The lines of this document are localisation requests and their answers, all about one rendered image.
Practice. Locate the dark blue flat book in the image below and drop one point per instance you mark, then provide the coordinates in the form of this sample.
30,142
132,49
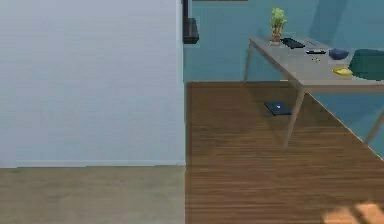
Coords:
278,108

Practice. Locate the small yellow-black object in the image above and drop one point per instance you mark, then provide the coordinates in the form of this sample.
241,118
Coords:
315,60

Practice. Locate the yellow banana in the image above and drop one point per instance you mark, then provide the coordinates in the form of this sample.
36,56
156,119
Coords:
342,71

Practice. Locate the black remote control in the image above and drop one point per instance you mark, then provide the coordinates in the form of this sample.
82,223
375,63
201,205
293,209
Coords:
315,51

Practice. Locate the grey table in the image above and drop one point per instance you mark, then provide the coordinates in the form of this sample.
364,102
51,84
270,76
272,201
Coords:
300,68

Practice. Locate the blue box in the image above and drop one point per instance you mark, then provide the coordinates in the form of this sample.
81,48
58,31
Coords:
338,53

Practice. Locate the green house plant in pot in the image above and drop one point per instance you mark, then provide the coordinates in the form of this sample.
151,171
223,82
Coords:
277,23

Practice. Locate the black wall-mounted object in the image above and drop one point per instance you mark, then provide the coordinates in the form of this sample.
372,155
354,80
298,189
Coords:
190,28

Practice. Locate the black keyboard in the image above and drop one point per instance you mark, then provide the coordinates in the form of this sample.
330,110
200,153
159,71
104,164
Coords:
292,43

